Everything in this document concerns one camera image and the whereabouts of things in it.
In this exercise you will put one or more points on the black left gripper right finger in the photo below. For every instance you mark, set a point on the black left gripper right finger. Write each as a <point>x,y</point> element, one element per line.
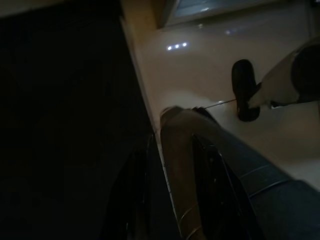
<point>217,185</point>

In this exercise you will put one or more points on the pale framed glass panel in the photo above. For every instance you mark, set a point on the pale framed glass panel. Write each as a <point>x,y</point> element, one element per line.
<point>200,10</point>

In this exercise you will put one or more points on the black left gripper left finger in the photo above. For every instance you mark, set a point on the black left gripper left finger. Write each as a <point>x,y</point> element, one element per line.
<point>140,190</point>

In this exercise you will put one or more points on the black robot right foot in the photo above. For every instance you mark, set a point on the black robot right foot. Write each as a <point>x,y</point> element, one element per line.
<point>243,87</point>

